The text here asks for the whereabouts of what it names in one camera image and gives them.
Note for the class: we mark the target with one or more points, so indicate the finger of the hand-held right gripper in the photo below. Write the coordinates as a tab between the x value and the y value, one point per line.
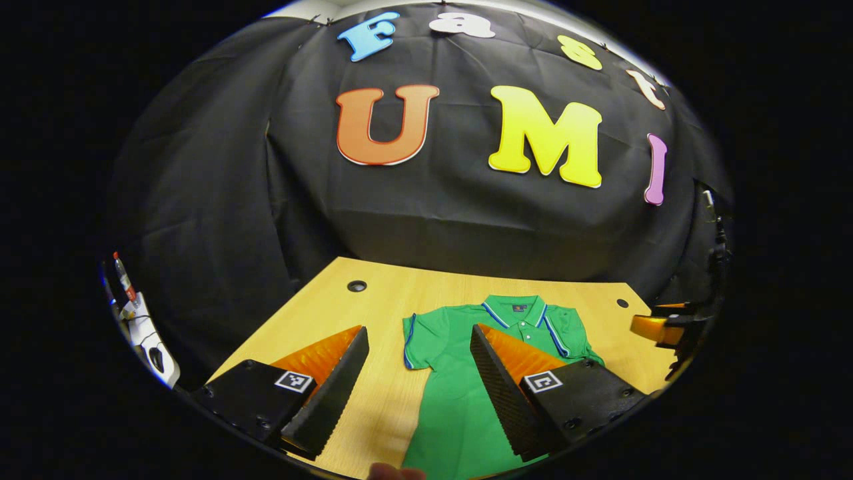
656	330
670	309

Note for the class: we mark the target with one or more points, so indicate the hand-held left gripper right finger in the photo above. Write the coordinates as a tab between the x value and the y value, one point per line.
500	393

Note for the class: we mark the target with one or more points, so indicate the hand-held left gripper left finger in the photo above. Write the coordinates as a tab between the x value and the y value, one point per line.
333	393

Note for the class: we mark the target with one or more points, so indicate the green T-shirt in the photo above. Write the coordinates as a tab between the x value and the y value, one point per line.
453	400

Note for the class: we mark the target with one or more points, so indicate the black backdrop cloth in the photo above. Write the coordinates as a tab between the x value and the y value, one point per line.
433	213

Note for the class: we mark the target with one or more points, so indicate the red-capped bottle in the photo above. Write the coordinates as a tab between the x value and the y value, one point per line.
124	276

